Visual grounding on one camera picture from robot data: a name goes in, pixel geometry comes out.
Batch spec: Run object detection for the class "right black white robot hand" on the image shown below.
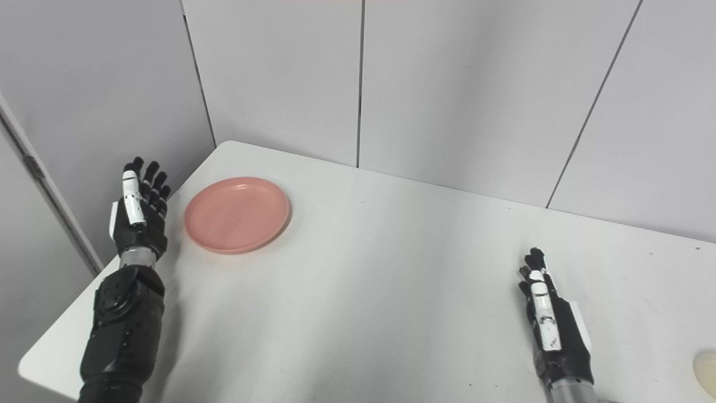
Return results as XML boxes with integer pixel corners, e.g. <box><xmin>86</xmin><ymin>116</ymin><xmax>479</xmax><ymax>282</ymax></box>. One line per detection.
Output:
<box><xmin>517</xmin><ymin>247</ymin><xmax>595</xmax><ymax>388</ymax></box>

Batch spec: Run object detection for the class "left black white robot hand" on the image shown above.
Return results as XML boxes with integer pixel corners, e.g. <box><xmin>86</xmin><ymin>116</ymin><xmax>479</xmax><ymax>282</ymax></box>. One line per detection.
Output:
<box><xmin>109</xmin><ymin>157</ymin><xmax>172</xmax><ymax>261</ymax></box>

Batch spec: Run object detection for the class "pink round plate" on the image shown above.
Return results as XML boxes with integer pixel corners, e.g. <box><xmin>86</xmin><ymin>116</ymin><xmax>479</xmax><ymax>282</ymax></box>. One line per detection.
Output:
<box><xmin>184</xmin><ymin>176</ymin><xmax>291</xmax><ymax>255</ymax></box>

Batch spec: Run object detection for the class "white steamed bun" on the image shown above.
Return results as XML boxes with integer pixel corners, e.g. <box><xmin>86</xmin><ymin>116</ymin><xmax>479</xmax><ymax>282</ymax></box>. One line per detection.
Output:
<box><xmin>693</xmin><ymin>350</ymin><xmax>716</xmax><ymax>399</ymax></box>

